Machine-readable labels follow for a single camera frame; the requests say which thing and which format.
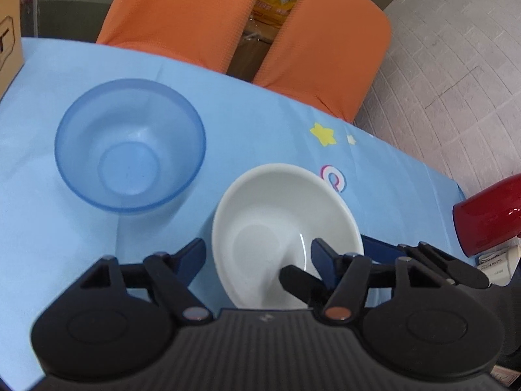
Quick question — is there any translucent blue plastic bowl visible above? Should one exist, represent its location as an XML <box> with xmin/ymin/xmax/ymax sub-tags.
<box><xmin>55</xmin><ymin>78</ymin><xmax>206</xmax><ymax>214</ymax></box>

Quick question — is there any red cracker box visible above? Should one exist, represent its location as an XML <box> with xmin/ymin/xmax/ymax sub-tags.
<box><xmin>0</xmin><ymin>0</ymin><xmax>25</xmax><ymax>100</ymax></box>

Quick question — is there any brown cardboard box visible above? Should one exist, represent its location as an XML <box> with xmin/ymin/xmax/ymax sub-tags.
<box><xmin>227</xmin><ymin>20</ymin><xmax>282</xmax><ymax>86</ymax></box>

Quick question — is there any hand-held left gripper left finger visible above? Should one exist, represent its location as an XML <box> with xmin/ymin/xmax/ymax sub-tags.
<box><xmin>77</xmin><ymin>238</ymin><xmax>212</xmax><ymax>324</ymax></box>

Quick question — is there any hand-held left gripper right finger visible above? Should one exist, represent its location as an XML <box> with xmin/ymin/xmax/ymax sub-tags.
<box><xmin>311</xmin><ymin>238</ymin><xmax>440</xmax><ymax>323</ymax></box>

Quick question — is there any frosted glass partition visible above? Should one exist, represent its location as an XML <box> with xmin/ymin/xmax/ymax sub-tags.
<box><xmin>20</xmin><ymin>0</ymin><xmax>131</xmax><ymax>43</ymax></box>

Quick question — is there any blue cartoon print tablecloth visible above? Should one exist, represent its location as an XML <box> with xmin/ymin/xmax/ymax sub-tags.
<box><xmin>0</xmin><ymin>37</ymin><xmax>477</xmax><ymax>391</ymax></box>

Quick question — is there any red cup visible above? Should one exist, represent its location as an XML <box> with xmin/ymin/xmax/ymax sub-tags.
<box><xmin>453</xmin><ymin>173</ymin><xmax>521</xmax><ymax>258</ymax></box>

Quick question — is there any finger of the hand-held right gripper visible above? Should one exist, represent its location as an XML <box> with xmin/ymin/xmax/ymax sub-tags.
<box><xmin>361</xmin><ymin>236</ymin><xmax>491</xmax><ymax>290</ymax></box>
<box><xmin>279</xmin><ymin>264</ymin><xmax>327</xmax><ymax>309</ymax></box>

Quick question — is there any white ceramic bowl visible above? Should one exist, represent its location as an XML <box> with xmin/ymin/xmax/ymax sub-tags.
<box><xmin>211</xmin><ymin>164</ymin><xmax>365</xmax><ymax>310</ymax></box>

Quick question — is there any orange chair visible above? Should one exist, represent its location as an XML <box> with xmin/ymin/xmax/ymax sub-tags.
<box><xmin>252</xmin><ymin>0</ymin><xmax>393</xmax><ymax>123</ymax></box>
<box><xmin>95</xmin><ymin>0</ymin><xmax>271</xmax><ymax>75</ymax></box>

